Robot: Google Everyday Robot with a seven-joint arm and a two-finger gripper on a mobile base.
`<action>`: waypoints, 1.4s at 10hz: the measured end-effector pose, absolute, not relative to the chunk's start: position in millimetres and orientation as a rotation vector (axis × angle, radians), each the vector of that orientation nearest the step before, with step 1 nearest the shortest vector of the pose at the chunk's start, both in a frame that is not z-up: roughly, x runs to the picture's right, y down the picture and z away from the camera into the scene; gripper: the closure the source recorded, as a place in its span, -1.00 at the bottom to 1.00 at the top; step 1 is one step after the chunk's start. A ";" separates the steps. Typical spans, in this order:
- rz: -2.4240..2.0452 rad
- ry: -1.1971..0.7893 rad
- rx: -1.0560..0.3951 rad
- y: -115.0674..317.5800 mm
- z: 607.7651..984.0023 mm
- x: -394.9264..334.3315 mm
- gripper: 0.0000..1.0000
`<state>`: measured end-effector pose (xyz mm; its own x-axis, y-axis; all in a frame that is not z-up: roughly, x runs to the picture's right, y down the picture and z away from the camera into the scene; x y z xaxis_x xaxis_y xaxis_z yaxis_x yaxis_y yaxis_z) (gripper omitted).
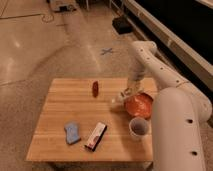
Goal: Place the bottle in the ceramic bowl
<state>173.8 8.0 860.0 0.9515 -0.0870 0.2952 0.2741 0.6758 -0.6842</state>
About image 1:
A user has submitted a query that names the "white plastic cup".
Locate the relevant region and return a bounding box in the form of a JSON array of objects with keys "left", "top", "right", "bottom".
[{"left": 129, "top": 117, "right": 149, "bottom": 141}]

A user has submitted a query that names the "wooden table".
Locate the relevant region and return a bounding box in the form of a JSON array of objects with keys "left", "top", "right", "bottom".
[{"left": 26, "top": 78, "right": 153, "bottom": 164}]

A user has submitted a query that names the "black cable on floor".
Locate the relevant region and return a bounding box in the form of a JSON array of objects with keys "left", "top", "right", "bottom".
[{"left": 0, "top": 11, "right": 55, "bottom": 24}]

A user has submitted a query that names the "blue sponge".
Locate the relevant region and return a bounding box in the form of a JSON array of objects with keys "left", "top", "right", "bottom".
[{"left": 64, "top": 122, "right": 81, "bottom": 145}]

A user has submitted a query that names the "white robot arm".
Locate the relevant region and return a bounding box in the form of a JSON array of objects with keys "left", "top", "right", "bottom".
[{"left": 129, "top": 41, "right": 213, "bottom": 171}]

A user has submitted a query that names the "orange ceramic bowl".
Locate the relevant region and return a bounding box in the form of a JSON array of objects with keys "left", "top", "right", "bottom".
[{"left": 124, "top": 93, "right": 153, "bottom": 119}]

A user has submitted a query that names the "grey device on floor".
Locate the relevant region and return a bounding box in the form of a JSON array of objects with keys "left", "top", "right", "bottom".
[{"left": 46, "top": 0, "right": 76, "bottom": 12}]

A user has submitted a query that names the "black box on floor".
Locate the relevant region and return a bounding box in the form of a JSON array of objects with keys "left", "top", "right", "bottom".
[{"left": 112, "top": 16, "right": 132, "bottom": 34}]

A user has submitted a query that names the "white plastic bottle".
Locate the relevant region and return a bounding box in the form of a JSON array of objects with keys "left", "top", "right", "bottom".
[{"left": 110, "top": 92, "right": 127, "bottom": 110}]

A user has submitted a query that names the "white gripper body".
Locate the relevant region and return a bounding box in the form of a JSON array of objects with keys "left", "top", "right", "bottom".
[{"left": 125, "top": 77, "right": 144, "bottom": 95}]

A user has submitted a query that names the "black and white snack box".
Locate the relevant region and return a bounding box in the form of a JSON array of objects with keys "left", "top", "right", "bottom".
[{"left": 85, "top": 122, "right": 107, "bottom": 151}]

